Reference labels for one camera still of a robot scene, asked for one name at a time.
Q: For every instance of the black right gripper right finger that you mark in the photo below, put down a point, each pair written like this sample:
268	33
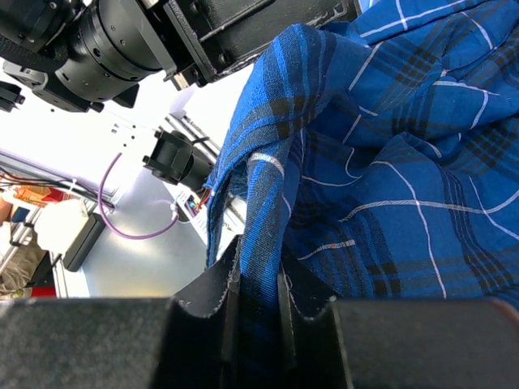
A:
314	354

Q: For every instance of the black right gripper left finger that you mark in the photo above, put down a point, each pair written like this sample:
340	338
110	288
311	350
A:
199	346

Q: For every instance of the blue plaid shirt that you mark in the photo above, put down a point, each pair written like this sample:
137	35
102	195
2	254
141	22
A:
382	155

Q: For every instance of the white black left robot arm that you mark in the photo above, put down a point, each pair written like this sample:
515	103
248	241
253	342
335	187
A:
78	56

